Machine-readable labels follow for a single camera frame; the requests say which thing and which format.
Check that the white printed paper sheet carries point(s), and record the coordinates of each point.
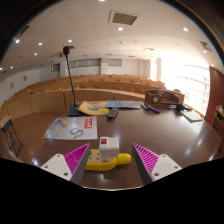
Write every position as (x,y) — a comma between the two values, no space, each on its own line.
(66,130)

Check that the black desk device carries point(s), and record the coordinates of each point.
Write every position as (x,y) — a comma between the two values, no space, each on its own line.
(181,107)

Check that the black gooseneck desk microphone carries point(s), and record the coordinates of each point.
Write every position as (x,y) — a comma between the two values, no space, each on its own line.
(75,110)

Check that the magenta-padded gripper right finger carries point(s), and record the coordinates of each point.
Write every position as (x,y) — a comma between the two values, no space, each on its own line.
(163,166)

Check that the folding stand with wooden top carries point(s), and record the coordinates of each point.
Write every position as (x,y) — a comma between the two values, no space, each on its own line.
(6,121)

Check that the rows of wooden auditorium seats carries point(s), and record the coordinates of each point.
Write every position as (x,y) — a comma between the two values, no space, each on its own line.
(43,101)

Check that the bright window wall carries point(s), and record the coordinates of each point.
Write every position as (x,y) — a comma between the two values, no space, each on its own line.
(190,86)

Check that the recessed ceiling lights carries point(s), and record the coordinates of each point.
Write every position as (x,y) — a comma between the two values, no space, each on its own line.
(120,29)

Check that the small ceiling vent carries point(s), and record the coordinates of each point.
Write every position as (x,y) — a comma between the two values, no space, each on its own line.
(205,46)

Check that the wooden desk organizer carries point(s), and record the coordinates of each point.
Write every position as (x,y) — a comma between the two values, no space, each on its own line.
(155,97)

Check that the white charger with red button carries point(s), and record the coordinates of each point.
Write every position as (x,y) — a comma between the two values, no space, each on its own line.
(108,149)

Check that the black remote control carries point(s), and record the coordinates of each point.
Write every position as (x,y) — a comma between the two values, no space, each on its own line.
(112,113)

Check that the wooden shelf unit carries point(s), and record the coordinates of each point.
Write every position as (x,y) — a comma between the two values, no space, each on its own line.
(218,121)

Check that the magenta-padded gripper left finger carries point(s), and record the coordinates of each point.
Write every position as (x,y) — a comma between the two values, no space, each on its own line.
(56,165)

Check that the large square ceiling vent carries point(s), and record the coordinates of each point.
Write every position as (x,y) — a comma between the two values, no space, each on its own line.
(124,18)

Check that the red marker pen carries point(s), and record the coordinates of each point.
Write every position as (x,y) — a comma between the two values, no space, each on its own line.
(150,107)

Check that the blue booklet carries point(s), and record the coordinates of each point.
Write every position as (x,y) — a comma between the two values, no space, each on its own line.
(123,104)

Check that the white notebook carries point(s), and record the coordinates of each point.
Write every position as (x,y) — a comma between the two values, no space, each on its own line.
(192,116)

